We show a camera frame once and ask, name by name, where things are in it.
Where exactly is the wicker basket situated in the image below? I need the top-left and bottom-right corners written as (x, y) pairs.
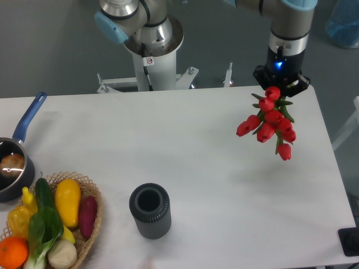
top-left (1, 173), bottom-right (103, 268)

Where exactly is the blue handled saucepan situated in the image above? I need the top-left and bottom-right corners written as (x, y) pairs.
top-left (1, 92), bottom-right (47, 202)

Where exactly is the black device at edge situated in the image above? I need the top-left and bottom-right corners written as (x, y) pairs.
top-left (338, 228), bottom-right (359, 257)

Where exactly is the beige garlic bulb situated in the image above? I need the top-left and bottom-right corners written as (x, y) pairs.
top-left (48, 239), bottom-right (77, 269)

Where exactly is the purple sweet potato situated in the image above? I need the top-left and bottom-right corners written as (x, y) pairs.
top-left (79, 196), bottom-right (98, 239)

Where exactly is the green bok choy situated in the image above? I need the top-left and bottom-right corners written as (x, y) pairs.
top-left (23, 206), bottom-right (65, 269)

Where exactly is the yellow squash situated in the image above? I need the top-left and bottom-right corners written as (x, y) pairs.
top-left (55, 179), bottom-right (81, 228)

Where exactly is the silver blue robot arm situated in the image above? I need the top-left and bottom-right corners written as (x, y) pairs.
top-left (94, 1), bottom-right (317, 97)

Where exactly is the orange fruit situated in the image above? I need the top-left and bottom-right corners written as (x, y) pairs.
top-left (1, 236), bottom-right (29, 268)

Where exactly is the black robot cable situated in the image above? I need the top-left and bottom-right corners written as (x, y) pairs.
top-left (140, 43), bottom-right (154, 91)

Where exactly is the brown bread roll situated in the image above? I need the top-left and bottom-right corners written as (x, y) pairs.
top-left (1, 154), bottom-right (25, 178)

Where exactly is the yellow banana tip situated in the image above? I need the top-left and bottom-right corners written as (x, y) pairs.
top-left (61, 226), bottom-right (76, 244)

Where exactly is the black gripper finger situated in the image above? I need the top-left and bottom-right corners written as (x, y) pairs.
top-left (253, 66), bottom-right (271, 90)
top-left (286, 75), bottom-right (311, 97)

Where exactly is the small yellow pepper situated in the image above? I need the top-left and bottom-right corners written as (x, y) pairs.
top-left (22, 187), bottom-right (38, 214)

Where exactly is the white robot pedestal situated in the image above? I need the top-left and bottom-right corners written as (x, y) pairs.
top-left (97, 15), bottom-right (199, 94)

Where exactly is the yellow bell pepper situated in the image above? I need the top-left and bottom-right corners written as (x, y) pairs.
top-left (7, 206), bottom-right (34, 240)

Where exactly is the blue translucent container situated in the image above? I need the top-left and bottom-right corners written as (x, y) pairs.
top-left (325, 0), bottom-right (358, 49)

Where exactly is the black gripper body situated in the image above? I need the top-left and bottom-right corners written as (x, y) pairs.
top-left (265, 48), bottom-right (305, 84)

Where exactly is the green cucumber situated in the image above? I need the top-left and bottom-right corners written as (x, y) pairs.
top-left (35, 177), bottom-right (56, 210)

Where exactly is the red tulip bouquet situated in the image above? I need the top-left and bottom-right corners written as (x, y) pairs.
top-left (236, 86), bottom-right (297, 161)

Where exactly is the dark grey ribbed vase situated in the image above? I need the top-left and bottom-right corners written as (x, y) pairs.
top-left (129, 183), bottom-right (172, 240)

